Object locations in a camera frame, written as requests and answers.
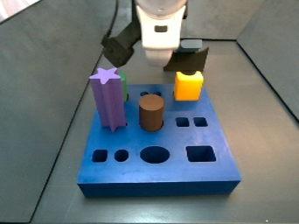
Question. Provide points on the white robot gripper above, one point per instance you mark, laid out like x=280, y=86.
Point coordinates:
x=161, y=17

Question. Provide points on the light blue forked peg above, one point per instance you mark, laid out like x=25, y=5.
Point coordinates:
x=190, y=46

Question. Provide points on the dark blue peg board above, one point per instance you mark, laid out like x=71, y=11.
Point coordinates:
x=182, y=160

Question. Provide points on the black regrasp fixture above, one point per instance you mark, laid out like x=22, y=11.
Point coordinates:
x=188, y=61

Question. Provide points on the orange peg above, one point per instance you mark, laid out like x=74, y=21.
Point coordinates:
x=188, y=86

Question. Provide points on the purple star peg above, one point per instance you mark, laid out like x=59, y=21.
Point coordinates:
x=107, y=89

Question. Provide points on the brown cylinder peg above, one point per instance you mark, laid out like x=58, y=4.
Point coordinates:
x=151, y=112

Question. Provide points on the green hexagon peg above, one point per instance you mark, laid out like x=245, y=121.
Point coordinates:
x=123, y=78

